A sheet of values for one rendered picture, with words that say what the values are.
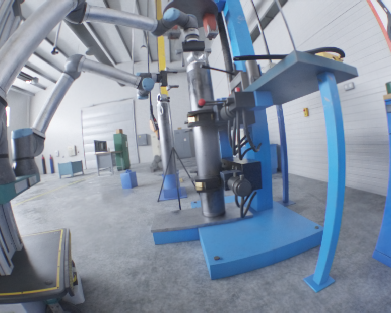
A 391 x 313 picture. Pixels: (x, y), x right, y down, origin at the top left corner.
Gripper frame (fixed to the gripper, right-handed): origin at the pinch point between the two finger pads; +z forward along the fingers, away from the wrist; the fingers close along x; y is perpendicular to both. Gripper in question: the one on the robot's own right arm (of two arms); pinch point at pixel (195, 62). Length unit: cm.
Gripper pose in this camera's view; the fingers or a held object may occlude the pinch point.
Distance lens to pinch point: 105.1
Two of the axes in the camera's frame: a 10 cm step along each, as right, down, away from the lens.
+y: 1.1, 0.5, -9.9
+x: 9.9, -1.1, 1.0
